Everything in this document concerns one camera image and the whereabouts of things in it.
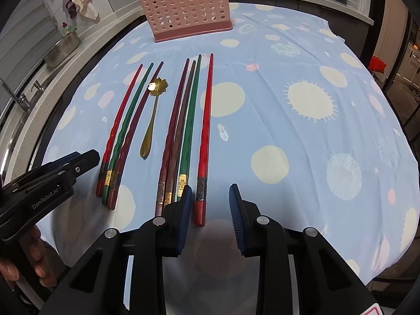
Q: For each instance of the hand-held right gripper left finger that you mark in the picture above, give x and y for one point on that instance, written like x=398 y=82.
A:
x=184 y=216

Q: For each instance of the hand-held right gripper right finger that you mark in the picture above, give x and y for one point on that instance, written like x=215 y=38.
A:
x=236 y=216

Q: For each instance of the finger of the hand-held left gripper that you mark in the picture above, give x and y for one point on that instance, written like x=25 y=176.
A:
x=88 y=160
x=62 y=160

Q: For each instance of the red chopstick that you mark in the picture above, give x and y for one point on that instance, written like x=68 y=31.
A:
x=100 y=187
x=200 y=210

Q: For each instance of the maroon chopstick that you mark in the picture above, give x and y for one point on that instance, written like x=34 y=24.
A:
x=112 y=200
x=159 y=203

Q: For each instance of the brown chopstick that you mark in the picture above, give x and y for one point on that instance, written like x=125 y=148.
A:
x=169 y=190

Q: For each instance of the green chopstick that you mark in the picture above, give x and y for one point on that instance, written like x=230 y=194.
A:
x=105 y=194
x=185 y=157

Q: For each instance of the gold flower spoon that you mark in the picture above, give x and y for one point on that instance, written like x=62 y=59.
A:
x=145 y=149

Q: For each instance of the pink perforated utensil holder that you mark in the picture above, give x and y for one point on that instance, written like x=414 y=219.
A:
x=183 y=10

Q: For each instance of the person's left hand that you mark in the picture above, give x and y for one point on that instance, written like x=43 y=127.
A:
x=42 y=259

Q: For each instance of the steel sink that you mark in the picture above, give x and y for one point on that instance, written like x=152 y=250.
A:
x=13 y=134

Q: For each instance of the steel faucet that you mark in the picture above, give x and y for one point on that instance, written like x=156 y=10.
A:
x=23 y=100

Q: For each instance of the blue spotted tablecloth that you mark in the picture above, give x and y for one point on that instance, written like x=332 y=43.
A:
x=295 y=157

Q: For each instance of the steel colander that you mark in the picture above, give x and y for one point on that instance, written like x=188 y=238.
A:
x=60 y=51

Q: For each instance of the green dish soap bottle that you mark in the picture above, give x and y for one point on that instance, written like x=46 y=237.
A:
x=68 y=30

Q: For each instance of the purple hanging cloth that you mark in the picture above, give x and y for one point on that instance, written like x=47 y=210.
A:
x=69 y=8

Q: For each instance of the red paper decoration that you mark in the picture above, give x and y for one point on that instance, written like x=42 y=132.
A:
x=377 y=63

